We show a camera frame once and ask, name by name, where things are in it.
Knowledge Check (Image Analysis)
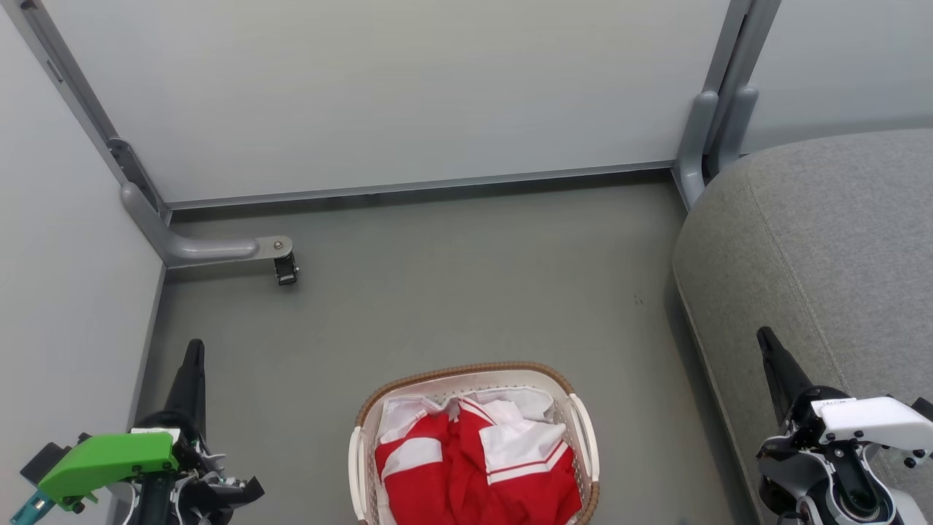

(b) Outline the teal plug black left cable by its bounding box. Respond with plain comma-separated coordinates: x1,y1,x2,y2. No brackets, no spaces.
9,490,55,525

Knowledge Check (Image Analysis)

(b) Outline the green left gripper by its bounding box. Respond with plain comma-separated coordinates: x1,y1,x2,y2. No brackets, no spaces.
38,339,265,513

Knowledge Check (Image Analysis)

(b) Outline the red garment with white trim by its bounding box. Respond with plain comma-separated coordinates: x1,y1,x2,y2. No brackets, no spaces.
456,397,584,525

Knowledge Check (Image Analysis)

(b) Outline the white wicker-rimmed laundry basket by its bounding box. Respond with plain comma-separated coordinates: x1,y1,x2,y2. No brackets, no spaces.
348,362,601,525

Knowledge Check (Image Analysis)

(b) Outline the grey partition post with bracket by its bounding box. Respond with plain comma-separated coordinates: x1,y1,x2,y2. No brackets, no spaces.
0,0,172,223

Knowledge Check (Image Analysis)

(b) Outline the grey partition foot with caster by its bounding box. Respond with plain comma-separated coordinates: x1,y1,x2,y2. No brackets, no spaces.
120,182,294,268

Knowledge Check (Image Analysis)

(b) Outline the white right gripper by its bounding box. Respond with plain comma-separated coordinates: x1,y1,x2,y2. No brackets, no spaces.
756,327,933,467

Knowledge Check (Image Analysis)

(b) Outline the grey fabric sofa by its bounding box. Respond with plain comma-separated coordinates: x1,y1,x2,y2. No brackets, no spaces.
672,130,933,525

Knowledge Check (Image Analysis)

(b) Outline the grey partition bottom rail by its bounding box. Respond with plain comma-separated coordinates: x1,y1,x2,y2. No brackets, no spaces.
166,160,675,212

